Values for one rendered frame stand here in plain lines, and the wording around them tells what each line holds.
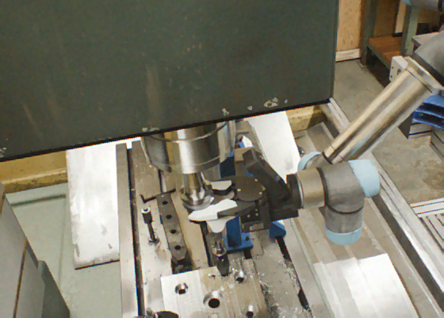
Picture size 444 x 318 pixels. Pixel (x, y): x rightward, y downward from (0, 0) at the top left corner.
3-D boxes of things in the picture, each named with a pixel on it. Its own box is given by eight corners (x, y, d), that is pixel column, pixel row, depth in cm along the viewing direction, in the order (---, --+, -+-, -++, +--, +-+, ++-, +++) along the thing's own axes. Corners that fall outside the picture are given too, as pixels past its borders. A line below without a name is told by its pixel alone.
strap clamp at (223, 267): (223, 256, 134) (219, 219, 125) (234, 296, 124) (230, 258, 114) (212, 258, 134) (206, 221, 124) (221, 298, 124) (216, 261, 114)
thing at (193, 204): (182, 191, 95) (179, 181, 93) (213, 186, 95) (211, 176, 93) (181, 212, 90) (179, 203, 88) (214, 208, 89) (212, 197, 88)
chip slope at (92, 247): (281, 140, 218) (280, 90, 201) (339, 262, 163) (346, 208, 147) (79, 178, 209) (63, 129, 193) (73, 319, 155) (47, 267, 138)
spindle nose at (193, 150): (143, 124, 90) (131, 67, 82) (230, 113, 90) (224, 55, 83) (143, 182, 77) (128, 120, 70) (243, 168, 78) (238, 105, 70)
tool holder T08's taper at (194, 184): (184, 183, 93) (176, 155, 89) (207, 180, 92) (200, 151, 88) (183, 199, 89) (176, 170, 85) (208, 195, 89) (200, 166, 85)
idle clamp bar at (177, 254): (173, 206, 151) (170, 191, 147) (193, 271, 131) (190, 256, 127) (157, 210, 150) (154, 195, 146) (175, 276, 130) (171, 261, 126)
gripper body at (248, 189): (241, 235, 94) (303, 223, 94) (235, 201, 89) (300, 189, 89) (235, 208, 100) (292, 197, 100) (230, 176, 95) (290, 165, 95)
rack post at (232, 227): (249, 233, 140) (243, 152, 121) (254, 247, 136) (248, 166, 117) (215, 240, 139) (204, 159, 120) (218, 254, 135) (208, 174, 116)
